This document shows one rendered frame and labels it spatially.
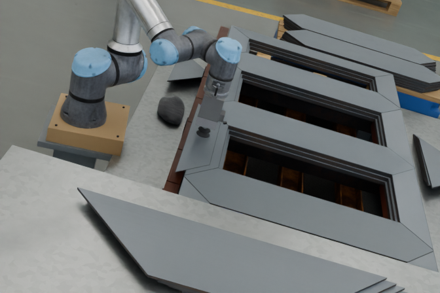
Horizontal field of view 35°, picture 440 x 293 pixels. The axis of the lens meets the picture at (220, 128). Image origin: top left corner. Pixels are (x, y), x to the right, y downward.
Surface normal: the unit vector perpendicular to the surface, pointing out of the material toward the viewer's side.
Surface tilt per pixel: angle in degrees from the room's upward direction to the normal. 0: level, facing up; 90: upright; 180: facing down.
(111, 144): 90
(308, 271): 0
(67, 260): 0
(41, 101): 0
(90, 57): 9
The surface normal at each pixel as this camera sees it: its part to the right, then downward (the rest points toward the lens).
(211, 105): -0.11, 0.48
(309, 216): 0.26, -0.83
